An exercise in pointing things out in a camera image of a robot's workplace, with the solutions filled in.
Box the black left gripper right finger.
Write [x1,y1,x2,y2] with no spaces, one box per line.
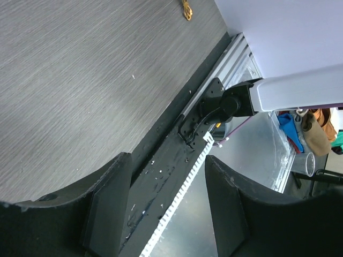
[205,155,342,256]

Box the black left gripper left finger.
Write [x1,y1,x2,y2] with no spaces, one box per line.
[1,153,132,256]

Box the gold fork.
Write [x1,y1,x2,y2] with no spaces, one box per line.
[182,0,193,21]

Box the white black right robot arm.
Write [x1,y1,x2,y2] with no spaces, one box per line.
[199,64,342,125]

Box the clear plastic cup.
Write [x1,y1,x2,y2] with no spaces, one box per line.
[290,152,316,177]

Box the brown fabric pouch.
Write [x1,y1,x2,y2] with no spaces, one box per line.
[301,112,331,156]

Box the blue cloth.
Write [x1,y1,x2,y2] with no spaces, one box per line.
[278,112,304,153]

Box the white slotted cable duct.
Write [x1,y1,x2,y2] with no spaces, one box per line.
[139,132,214,257]

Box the aluminium frame rail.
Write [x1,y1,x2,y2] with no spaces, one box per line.
[177,33,262,124]

